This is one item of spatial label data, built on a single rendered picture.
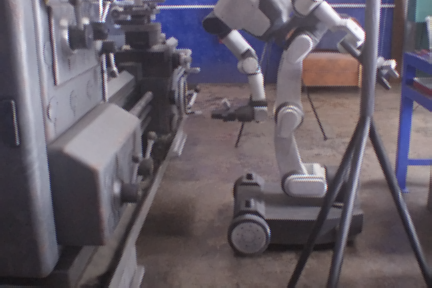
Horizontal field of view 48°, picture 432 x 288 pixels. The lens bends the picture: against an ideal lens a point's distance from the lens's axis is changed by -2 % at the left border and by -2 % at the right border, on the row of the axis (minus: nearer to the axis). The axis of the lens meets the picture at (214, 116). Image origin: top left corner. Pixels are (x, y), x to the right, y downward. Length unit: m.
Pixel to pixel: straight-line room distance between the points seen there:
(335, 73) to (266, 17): 3.72
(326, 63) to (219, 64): 1.51
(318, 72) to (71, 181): 4.77
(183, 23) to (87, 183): 5.32
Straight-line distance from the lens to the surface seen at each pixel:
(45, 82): 1.30
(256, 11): 2.24
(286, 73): 2.32
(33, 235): 1.33
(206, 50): 6.55
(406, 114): 3.13
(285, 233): 2.41
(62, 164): 1.33
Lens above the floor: 1.22
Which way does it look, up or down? 15 degrees down
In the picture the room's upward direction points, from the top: 1 degrees counter-clockwise
